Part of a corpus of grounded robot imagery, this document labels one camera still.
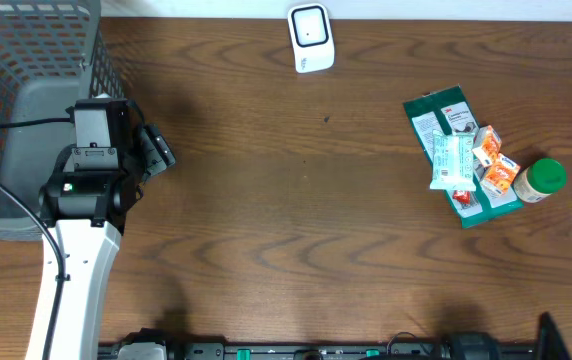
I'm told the green lid white jar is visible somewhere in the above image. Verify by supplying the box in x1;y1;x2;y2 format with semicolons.
513;158;567;203

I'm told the white barcode scanner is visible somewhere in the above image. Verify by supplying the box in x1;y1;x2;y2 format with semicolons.
287;3;335;74

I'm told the small orange carton box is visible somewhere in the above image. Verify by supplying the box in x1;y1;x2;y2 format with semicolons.
472;125;502;168

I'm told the mint green wipes packet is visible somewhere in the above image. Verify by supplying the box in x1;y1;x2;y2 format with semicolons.
429;130;476;191

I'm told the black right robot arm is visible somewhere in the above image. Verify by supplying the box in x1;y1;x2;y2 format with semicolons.
431;312;572;360

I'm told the red stick packet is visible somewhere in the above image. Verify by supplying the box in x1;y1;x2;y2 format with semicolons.
452;190;471;206

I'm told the grey plastic mesh basket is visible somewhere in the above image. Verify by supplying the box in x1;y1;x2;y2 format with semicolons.
0;0;125;242

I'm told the green 3M package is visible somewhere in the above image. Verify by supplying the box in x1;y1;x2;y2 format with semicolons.
403;85;523;229

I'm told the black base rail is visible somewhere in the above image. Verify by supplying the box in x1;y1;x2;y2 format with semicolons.
98;341;537;360

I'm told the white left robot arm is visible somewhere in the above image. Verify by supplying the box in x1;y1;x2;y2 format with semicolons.
26;124;176;359

